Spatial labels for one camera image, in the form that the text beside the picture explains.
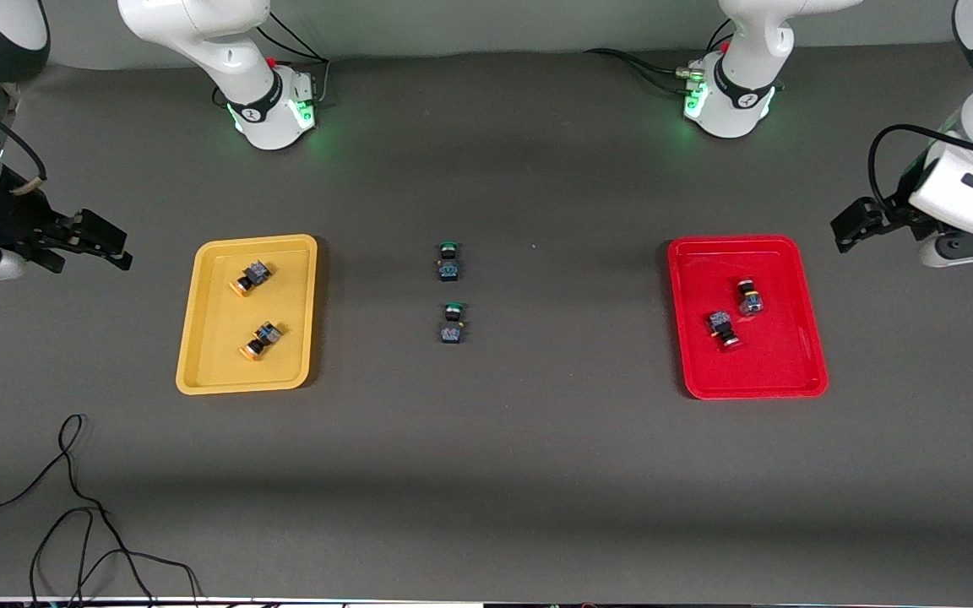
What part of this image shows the yellow push button switch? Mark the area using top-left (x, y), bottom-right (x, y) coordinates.
top-left (239, 321), bottom-right (285, 362)
top-left (228, 259), bottom-right (273, 298)

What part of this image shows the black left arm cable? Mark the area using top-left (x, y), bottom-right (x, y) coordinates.
top-left (867, 124), bottom-right (973, 214)

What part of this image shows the black right base cable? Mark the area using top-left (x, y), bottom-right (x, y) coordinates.
top-left (254, 13), bottom-right (332, 109)

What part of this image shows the red plastic tray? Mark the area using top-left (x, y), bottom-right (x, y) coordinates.
top-left (667, 235), bottom-right (830, 400)

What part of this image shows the yellow plastic tray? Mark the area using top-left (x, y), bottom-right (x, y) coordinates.
top-left (176, 234), bottom-right (319, 396)

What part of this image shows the black left base cable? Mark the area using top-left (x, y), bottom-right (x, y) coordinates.
top-left (584, 17), bottom-right (737, 95)

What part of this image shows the black base cable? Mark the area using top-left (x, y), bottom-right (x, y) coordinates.
top-left (584, 17), bottom-right (737, 95)
top-left (254, 13), bottom-right (332, 109)

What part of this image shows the thin black loose cable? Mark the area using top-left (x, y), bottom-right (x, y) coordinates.
top-left (0, 414), bottom-right (204, 608)

